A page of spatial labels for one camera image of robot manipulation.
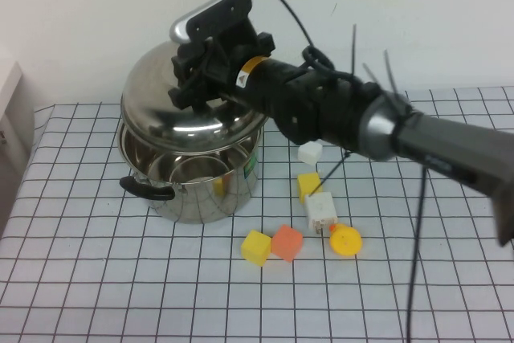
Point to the stainless steel pot lid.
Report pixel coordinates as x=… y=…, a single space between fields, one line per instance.
x=156 y=94

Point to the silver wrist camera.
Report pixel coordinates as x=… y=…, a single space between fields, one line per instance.
x=180 y=29

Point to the white side furniture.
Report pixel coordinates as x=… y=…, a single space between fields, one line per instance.
x=10 y=90

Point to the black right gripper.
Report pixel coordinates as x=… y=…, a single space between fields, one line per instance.
x=237 y=46

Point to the orange foam cube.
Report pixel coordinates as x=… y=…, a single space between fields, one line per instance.
x=286 y=242

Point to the yellow round plastic toy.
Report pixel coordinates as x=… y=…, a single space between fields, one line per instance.
x=345 y=240

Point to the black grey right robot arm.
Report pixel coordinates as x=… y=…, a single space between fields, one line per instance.
x=441 y=138

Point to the white foam cube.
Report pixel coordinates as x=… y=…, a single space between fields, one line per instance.
x=310 y=154

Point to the yellow foam cube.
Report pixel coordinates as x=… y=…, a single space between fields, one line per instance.
x=307 y=184
x=255 y=246

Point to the black zip tie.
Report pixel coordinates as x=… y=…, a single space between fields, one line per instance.
x=333 y=172
x=371 y=74

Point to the white black-grid tablecloth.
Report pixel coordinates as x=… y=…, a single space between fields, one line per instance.
x=120 y=278

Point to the white plastic relay box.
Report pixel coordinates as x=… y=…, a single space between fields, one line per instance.
x=319 y=208

